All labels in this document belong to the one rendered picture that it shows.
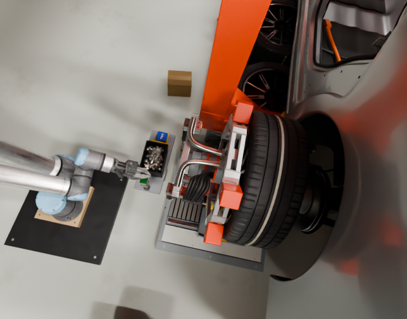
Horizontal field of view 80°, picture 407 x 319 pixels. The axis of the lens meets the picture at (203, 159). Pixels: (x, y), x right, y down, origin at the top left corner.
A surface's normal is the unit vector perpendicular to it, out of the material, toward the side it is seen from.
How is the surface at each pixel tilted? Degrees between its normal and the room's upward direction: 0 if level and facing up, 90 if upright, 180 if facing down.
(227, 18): 90
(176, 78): 0
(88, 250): 0
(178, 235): 0
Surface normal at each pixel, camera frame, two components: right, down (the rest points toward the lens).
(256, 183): 0.03, 0.04
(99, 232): 0.11, -0.33
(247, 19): -0.20, 0.92
